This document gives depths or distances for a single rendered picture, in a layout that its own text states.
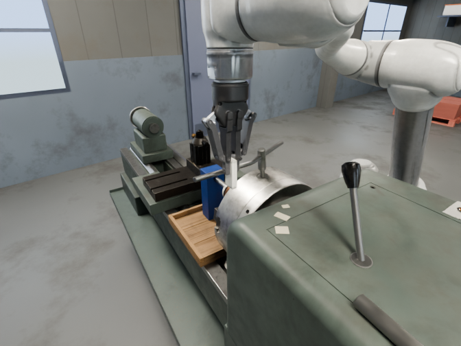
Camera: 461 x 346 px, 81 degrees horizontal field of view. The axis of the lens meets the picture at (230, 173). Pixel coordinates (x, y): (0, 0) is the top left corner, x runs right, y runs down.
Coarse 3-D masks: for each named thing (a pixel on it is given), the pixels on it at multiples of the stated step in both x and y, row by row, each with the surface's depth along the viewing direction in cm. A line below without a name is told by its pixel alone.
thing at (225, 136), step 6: (228, 114) 54; (228, 120) 55; (222, 126) 58; (228, 126) 55; (222, 132) 57; (228, 132) 57; (222, 138) 58; (228, 138) 57; (222, 144) 58; (228, 144) 58; (222, 150) 59; (228, 150) 58; (228, 156) 59; (228, 162) 59
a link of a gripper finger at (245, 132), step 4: (252, 112) 59; (252, 116) 59; (256, 116) 59; (244, 120) 60; (248, 120) 59; (252, 120) 59; (244, 124) 60; (248, 124) 59; (244, 128) 60; (248, 128) 59; (244, 132) 60; (248, 132) 60; (244, 136) 60; (248, 136) 60; (244, 140) 60; (248, 140) 60; (244, 144) 60; (244, 148) 61; (244, 152) 61
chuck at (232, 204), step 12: (276, 168) 84; (240, 180) 78; (252, 180) 76; (264, 180) 75; (276, 180) 74; (228, 192) 77; (240, 192) 74; (252, 192) 72; (228, 204) 75; (240, 204) 72; (216, 216) 78; (228, 216) 74; (216, 228) 80
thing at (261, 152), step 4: (260, 148) 73; (264, 148) 72; (260, 152) 72; (264, 152) 72; (260, 156) 72; (264, 156) 72; (260, 160) 73; (264, 160) 73; (260, 164) 74; (264, 164) 74; (260, 168) 74; (264, 168) 74; (260, 172) 76; (264, 172) 76; (260, 176) 76; (264, 176) 76
